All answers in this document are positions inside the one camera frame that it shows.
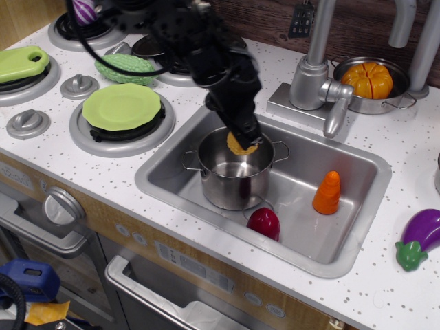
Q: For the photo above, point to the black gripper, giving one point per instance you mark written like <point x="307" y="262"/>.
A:
<point x="232" y="79"/>

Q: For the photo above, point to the yellow toy corn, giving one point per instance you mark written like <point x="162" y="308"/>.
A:
<point x="236" y="148"/>

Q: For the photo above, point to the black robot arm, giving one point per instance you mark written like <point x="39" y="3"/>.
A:
<point x="190" y="32"/>

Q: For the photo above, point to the stainless steel pot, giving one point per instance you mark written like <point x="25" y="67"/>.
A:
<point x="230" y="181"/>

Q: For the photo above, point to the grey toy sink basin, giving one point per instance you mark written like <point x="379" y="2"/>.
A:
<point x="323" y="245"/>

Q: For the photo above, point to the steel pot lid left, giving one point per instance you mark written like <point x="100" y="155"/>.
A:
<point x="147" y="47"/>

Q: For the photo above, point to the silver toy faucet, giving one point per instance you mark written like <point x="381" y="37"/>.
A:
<point x="312" y="95"/>

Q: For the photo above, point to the red toy pepper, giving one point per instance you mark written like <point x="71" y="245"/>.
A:
<point x="265" y="222"/>

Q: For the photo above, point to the orange toy carrot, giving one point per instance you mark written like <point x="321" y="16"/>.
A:
<point x="327" y="197"/>

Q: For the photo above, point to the front right stove burner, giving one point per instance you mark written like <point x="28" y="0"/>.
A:
<point x="79" y="130"/>

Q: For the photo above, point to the grey hanging grater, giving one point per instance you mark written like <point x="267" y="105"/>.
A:
<point x="302" y="20"/>

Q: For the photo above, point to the orange toy pumpkin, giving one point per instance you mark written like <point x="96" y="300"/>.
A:
<point x="370" y="80"/>

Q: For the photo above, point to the green toy plate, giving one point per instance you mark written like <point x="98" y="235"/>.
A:
<point x="121" y="107"/>

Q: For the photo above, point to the small steel pan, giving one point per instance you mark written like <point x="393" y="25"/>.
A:
<point x="399" y="97"/>

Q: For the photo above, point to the green toy bitter gourd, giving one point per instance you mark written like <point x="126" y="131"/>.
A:
<point x="127" y="63"/>

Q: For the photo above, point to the grey stove knob upper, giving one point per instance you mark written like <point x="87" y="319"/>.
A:
<point x="121" y="48"/>

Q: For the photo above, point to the grey stove knob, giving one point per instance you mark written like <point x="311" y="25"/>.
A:
<point x="121" y="48"/>
<point x="28" y="124"/>
<point x="79" y="87"/>

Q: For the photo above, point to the back left stove burner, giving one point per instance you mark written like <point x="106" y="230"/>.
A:
<point x="97" y="34"/>

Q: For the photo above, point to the grey stove knob middle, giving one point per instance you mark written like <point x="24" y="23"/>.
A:
<point x="79" y="87"/>

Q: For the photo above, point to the purple toy eggplant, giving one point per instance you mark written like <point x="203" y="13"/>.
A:
<point x="420" y="236"/>

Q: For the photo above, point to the silver curved pipe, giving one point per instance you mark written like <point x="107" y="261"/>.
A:
<point x="427" y="46"/>

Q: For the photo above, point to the silver oven dial knob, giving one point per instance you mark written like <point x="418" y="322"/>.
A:
<point x="61" y="208"/>

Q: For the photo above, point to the purple striped toy ball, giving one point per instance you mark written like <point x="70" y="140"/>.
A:
<point x="84" y="11"/>

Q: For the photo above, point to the grey stove knob front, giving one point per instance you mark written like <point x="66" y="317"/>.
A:
<point x="28" y="124"/>

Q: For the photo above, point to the front left stove burner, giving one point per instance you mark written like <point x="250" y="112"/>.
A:
<point x="31" y="92"/>

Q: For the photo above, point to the green toy cutting board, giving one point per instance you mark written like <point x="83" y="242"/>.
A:
<point x="23" y="62"/>

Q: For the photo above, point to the blue clamp tool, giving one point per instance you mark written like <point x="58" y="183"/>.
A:
<point x="38" y="281"/>

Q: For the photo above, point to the grey dishwasher door handle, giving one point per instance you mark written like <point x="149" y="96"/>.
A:
<point x="196" y="315"/>

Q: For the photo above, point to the grey oven door handle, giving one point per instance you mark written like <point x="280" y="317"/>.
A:
<point x="68" y="247"/>

